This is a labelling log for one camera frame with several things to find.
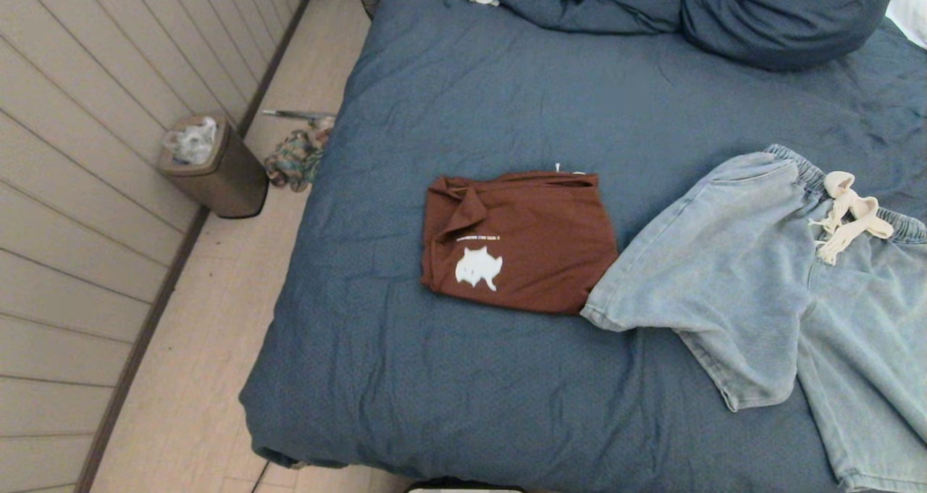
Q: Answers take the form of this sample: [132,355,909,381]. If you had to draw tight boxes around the light blue denim shorts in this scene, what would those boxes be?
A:
[581,143,927,493]

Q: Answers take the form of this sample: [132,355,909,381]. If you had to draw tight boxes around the white pillow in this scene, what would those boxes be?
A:
[887,0,927,50]

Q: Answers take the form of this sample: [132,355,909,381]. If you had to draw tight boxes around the grey metal rod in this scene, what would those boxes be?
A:
[261,109,335,126]

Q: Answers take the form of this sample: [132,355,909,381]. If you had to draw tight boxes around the rust brown folded garment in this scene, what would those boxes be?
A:
[421,169,620,315]

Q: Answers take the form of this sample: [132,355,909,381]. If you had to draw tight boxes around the bunched blue duvet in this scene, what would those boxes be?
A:
[496,0,689,34]

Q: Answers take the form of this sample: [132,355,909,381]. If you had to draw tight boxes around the colourful crumpled cloth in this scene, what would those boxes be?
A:
[263,127,334,193]

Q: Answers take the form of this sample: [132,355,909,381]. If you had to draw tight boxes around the blue pillow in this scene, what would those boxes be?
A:
[679,0,902,72]

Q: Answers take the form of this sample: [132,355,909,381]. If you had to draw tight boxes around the brown trash bin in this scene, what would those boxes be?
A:
[157,114,269,219]

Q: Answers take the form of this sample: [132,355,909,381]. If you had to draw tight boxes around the blue bed sheet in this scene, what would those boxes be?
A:
[239,0,927,493]

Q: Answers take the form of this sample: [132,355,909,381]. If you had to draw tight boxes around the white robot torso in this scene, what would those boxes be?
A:
[406,481,526,493]

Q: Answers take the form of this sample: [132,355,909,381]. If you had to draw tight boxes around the white plastic bin bag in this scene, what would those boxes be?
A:
[163,117,218,166]

